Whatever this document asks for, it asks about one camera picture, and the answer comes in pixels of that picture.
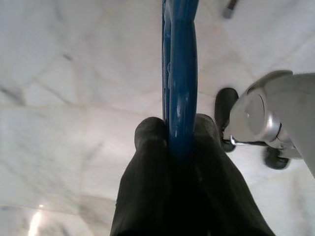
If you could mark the black robot foot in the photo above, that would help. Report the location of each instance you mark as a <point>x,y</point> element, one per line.
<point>275,162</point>
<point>222,103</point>

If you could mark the silver clothes drying rack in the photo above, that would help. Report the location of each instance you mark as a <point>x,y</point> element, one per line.
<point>229,11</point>

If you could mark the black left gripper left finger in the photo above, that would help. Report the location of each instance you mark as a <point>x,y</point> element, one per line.
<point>147,184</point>

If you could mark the black robot right foot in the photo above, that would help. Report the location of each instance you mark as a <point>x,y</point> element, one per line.
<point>275,162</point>

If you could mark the black robot left foot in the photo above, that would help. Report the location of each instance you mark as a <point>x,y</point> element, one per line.
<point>222,103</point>

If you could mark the blue plastic hanger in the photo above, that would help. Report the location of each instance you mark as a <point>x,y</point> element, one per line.
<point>182,86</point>

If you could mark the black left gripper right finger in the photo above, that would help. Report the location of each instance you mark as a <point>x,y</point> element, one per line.
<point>216,191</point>

